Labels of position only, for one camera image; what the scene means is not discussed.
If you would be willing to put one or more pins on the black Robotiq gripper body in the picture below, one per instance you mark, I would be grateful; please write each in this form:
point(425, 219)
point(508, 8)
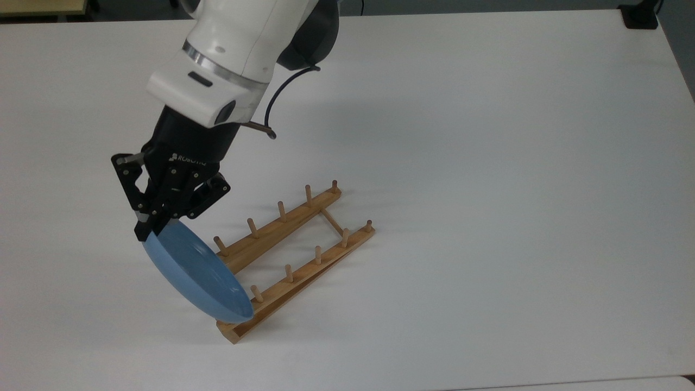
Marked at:
point(187, 146)

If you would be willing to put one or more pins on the wooden desk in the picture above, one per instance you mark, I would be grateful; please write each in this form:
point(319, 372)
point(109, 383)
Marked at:
point(38, 5)

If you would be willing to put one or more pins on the blue plate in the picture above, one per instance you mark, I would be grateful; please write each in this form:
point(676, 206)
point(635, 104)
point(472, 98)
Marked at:
point(201, 277)

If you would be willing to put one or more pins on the black clamp base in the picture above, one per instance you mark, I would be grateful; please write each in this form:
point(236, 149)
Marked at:
point(640, 16)

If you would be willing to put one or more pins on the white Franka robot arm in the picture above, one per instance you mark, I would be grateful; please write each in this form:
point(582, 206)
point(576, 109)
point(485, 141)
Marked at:
point(244, 32)

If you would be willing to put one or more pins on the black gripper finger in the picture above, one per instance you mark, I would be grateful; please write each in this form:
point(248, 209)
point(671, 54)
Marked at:
point(209, 193)
point(129, 184)

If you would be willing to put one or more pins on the wooden plate rack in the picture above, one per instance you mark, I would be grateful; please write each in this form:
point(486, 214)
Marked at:
point(271, 236)

